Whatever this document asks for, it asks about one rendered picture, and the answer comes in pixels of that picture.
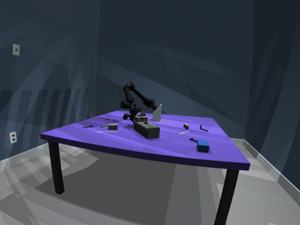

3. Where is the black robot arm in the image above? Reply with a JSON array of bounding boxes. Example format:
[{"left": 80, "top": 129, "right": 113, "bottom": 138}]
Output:
[{"left": 121, "top": 82, "right": 158, "bottom": 114}]

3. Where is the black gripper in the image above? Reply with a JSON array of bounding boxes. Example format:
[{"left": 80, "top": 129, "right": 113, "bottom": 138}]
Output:
[{"left": 123, "top": 108, "right": 145, "bottom": 122}]

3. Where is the blue cube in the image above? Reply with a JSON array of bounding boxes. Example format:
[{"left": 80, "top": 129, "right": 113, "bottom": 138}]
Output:
[{"left": 197, "top": 140, "right": 210, "bottom": 153}]

